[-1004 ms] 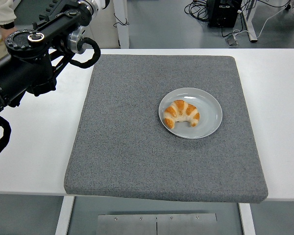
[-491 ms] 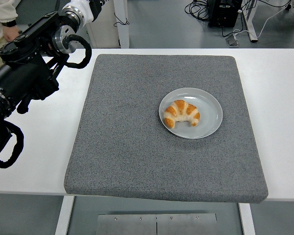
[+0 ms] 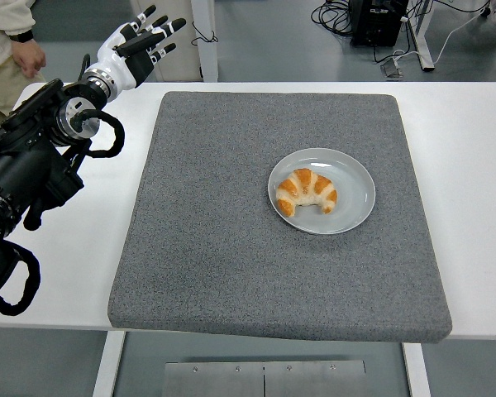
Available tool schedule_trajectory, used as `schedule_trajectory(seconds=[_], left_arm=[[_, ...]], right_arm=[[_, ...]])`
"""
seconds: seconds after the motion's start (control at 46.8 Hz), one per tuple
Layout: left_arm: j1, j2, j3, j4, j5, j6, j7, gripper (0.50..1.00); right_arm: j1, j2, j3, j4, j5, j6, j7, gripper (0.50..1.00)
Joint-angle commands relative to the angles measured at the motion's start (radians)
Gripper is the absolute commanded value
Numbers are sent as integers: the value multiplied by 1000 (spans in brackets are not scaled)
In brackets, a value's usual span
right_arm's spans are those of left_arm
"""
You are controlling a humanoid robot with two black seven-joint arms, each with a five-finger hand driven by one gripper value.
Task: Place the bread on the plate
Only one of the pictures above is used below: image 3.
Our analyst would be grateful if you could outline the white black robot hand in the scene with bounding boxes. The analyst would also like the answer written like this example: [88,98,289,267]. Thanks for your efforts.
[91,4,188,100]

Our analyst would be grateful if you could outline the person's hand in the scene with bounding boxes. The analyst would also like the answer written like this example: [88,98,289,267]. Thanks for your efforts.
[12,40,47,78]

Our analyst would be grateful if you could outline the golden croissant bread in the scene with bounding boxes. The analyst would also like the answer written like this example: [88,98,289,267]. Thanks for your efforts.
[275,167,339,218]

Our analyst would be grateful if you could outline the grey round plate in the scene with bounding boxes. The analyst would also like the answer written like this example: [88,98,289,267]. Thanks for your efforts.
[267,147,377,236]

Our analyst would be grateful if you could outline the person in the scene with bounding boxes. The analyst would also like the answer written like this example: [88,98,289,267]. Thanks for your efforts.
[0,0,47,140]

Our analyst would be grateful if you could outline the white cabinet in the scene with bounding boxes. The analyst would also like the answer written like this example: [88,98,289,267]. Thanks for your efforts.
[128,0,220,83]

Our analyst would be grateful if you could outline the grey felt mat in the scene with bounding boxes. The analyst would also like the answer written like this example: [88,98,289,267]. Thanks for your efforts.
[107,90,454,345]

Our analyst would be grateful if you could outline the black computer tower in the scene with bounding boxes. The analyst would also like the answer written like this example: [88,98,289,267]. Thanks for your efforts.
[350,0,410,48]

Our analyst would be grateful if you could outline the grey foot pedal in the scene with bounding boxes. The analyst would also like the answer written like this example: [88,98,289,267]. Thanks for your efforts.
[380,57,405,79]

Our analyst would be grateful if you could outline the white table leg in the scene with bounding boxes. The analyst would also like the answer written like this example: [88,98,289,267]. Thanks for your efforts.
[91,329,127,397]
[401,342,433,397]

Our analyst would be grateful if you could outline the white desk leg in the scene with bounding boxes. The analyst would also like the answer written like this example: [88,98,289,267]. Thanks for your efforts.
[407,0,436,73]

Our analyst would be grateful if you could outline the thin black cable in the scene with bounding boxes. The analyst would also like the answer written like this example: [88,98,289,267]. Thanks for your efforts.
[189,20,219,46]

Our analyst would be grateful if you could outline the black cable bundle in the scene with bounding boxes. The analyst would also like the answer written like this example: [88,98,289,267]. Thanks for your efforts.
[311,0,355,38]

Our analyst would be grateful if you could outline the white cable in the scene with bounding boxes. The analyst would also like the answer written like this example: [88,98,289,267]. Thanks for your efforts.
[390,7,492,67]

